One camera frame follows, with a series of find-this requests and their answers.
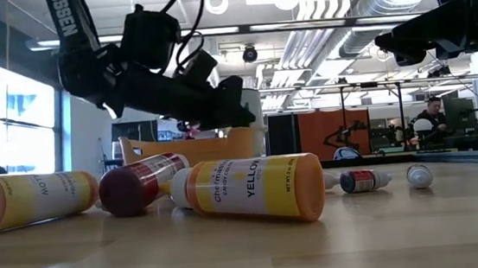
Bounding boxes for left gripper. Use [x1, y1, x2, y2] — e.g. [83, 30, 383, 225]
[101, 45, 258, 140]

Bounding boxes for yellow plastic basket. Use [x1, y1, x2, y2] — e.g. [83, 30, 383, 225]
[118, 124, 268, 171]

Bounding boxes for large yellow food coloring bottle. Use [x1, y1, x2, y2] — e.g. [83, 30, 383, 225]
[0, 164, 103, 235]
[157, 150, 329, 235]

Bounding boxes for small food coloring bottle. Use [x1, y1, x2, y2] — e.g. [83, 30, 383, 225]
[323, 171, 343, 191]
[339, 166, 394, 195]
[405, 163, 436, 191]

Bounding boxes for large red food coloring bottle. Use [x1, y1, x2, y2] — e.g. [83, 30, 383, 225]
[95, 150, 194, 220]

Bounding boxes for black partition panel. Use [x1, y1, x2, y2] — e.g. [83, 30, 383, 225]
[265, 113, 302, 165]

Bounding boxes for person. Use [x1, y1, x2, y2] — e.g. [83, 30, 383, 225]
[412, 94, 456, 145]

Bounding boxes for white dome object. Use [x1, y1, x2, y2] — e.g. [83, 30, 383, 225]
[412, 116, 435, 133]

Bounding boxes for black computer monitor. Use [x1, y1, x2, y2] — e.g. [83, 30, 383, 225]
[443, 94, 478, 132]

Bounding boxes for orange partition panel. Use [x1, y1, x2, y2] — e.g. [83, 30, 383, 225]
[296, 107, 373, 163]

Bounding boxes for black shelf cabinet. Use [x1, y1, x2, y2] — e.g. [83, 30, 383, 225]
[111, 118, 161, 147]

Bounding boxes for blue and white ball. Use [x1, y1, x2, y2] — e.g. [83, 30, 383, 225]
[331, 145, 361, 162]

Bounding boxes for large bright window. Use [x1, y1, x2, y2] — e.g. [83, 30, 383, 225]
[0, 58, 64, 180]

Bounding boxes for black ceiling camera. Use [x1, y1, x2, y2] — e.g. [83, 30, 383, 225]
[241, 44, 259, 64]
[426, 64, 453, 80]

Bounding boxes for black metal gantry frame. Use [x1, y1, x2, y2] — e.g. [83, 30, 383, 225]
[337, 78, 410, 159]

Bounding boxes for white ring ceiling fixture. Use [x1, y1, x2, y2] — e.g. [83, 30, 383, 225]
[204, 0, 231, 17]

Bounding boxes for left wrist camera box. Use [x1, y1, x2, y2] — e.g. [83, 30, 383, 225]
[116, 0, 186, 74]

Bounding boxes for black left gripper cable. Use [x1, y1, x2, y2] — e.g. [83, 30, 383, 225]
[156, 0, 213, 79]

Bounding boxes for black aluminium table frame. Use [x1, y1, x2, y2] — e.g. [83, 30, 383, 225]
[321, 145, 478, 182]

